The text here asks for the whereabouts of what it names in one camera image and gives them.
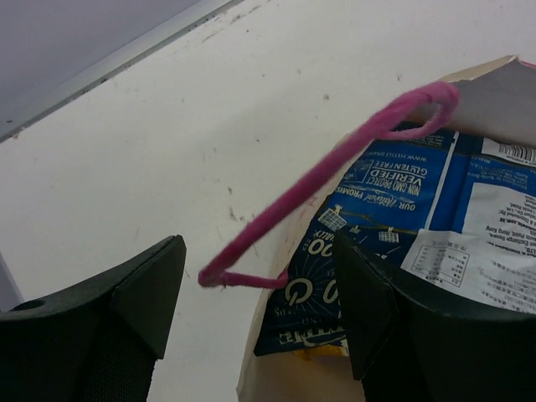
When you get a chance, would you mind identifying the aluminium front rail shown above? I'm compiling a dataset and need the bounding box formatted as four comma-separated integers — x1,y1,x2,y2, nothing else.
1,0,235,141

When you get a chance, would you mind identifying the pink and cream paper bag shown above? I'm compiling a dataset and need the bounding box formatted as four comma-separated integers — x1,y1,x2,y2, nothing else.
198,54,536,402

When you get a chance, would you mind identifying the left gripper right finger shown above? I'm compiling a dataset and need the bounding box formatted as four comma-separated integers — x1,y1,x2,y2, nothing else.
333,232,535,401

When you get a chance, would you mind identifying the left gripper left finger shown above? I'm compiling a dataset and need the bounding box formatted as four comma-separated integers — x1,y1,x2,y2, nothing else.
1,235,187,401

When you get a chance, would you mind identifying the dark blue chips bag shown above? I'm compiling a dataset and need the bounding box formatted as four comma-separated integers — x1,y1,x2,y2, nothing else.
254,129,535,356

